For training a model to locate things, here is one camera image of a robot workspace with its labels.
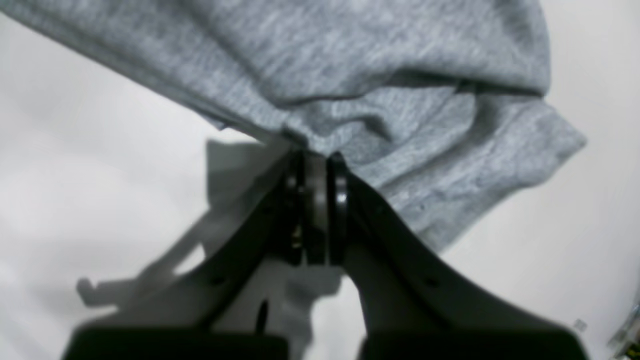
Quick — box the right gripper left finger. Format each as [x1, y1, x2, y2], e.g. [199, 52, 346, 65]
[62, 151, 329, 360]

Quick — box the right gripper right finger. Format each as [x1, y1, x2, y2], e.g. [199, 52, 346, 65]
[327, 153, 586, 360]

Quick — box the grey t-shirt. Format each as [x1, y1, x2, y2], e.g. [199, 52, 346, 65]
[1, 0, 586, 252]

